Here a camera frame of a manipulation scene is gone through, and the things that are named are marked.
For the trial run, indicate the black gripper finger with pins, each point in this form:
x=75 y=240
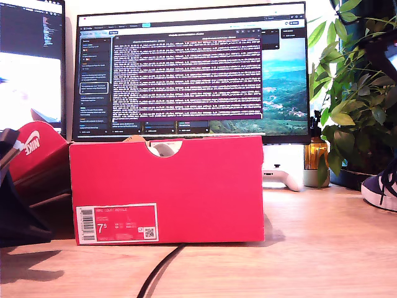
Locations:
x=21 y=217

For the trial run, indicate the red Nike shoebox lid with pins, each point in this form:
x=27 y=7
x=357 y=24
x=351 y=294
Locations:
x=52 y=155

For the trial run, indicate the red Nike shoebox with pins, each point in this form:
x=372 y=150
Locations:
x=201 y=192

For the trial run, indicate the brown packing paper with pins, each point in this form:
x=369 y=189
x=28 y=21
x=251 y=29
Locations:
x=133 y=138

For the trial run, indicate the black monitor with code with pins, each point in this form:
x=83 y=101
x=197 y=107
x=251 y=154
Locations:
x=31 y=31

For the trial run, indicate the large black computer monitor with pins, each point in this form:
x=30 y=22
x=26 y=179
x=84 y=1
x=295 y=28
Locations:
x=186 y=77

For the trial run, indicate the white monitor stand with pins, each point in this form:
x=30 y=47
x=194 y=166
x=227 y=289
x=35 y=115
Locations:
x=279 y=155

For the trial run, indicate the white game controller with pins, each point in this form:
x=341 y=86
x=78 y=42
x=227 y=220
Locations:
x=291 y=181

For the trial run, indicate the pale green plant pot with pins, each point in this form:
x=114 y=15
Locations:
x=310 y=180

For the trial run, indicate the amber pump bottle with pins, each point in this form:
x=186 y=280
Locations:
x=314 y=152

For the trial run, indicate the dark plant tray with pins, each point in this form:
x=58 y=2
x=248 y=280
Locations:
x=347 y=180

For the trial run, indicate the green leafy houseplant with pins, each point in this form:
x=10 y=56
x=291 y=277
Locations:
x=356 y=93

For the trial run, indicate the dark teal curtain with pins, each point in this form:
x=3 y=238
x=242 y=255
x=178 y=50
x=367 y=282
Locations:
x=381 y=7

